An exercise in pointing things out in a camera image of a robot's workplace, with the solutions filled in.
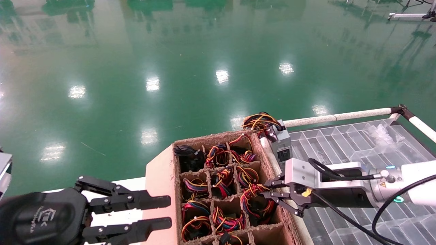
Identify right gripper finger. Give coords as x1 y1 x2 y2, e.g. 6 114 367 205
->
260 191 306 218
264 175 301 192

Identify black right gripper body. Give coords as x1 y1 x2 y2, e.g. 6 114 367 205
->
295 184 376 209

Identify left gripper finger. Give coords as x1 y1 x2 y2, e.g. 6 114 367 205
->
75 176 171 214
82 217 173 245

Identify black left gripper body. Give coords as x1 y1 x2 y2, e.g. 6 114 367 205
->
0 188 91 245

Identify grey power supply red wires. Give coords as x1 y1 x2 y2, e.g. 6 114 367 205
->
240 183 278 226

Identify brown cardboard box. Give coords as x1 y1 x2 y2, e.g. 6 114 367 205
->
141 130 305 245

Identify cardboard divider grid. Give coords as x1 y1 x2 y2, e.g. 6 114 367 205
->
173 131 287 245

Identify clear plastic compartment tray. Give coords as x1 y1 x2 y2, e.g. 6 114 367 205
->
289 117 436 245

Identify crumpled clear plastic wrap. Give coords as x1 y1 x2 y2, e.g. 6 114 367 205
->
368 122 406 147

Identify black bar corner joint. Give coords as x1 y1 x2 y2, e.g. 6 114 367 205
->
390 104 415 120

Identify white metal stand base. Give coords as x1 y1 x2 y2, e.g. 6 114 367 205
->
388 12 430 23

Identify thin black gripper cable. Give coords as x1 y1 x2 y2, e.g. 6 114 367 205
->
311 191 390 245

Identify black looped gripper cable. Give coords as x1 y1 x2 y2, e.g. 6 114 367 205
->
308 157 380 181

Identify power supply multicoloured wires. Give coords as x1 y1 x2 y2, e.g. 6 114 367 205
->
181 200 212 242
205 144 233 168
228 133 258 164
182 177 209 200
218 232 244 245
237 166 260 188
211 168 236 198
213 206 246 235

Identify grey power supply orange wires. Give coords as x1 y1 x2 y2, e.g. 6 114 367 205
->
241 112 294 170

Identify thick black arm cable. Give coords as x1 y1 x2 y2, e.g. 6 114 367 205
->
371 174 436 245

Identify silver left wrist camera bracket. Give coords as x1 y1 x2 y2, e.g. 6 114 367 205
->
0 148 13 201

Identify power supply black wires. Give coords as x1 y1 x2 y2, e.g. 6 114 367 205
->
173 144 206 172

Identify white frame rail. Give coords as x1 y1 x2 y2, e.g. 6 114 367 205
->
283 107 393 128

